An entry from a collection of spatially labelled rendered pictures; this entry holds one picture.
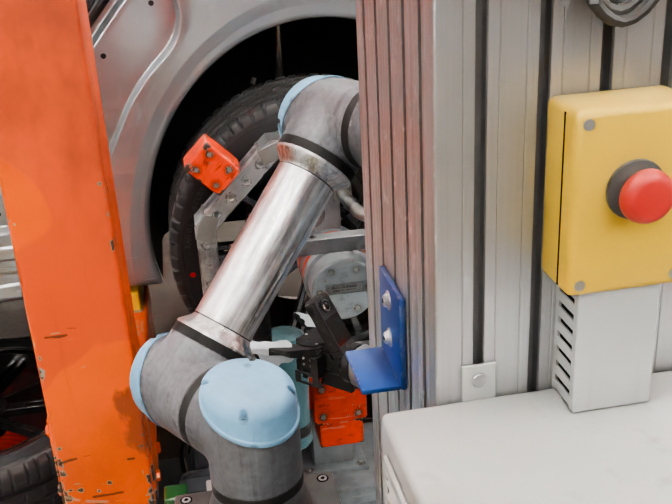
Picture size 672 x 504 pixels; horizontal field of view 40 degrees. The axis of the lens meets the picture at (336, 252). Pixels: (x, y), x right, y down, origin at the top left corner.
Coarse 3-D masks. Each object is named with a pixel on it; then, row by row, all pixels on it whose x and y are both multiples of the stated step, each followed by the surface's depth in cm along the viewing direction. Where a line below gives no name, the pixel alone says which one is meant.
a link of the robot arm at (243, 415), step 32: (192, 384) 114; (224, 384) 110; (256, 384) 111; (288, 384) 111; (192, 416) 112; (224, 416) 107; (256, 416) 107; (288, 416) 109; (224, 448) 108; (256, 448) 108; (288, 448) 110; (224, 480) 111; (256, 480) 109; (288, 480) 112
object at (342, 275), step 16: (304, 256) 186; (320, 256) 180; (336, 256) 178; (352, 256) 178; (304, 272) 183; (320, 272) 176; (336, 272) 177; (352, 272) 177; (320, 288) 177; (336, 288) 178; (352, 288) 179; (336, 304) 179; (352, 304) 180
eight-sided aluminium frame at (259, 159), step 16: (256, 144) 184; (272, 144) 180; (256, 160) 180; (272, 160) 181; (240, 176) 181; (256, 176) 182; (224, 192) 182; (240, 192) 182; (208, 208) 183; (224, 208) 183; (208, 224) 183; (208, 240) 185; (208, 256) 186; (208, 272) 188
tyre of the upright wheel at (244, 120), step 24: (240, 96) 202; (264, 96) 194; (216, 120) 198; (240, 120) 187; (264, 120) 186; (192, 144) 201; (240, 144) 187; (192, 192) 189; (168, 216) 208; (192, 216) 191; (192, 240) 193; (192, 264) 195; (192, 288) 197; (192, 312) 200
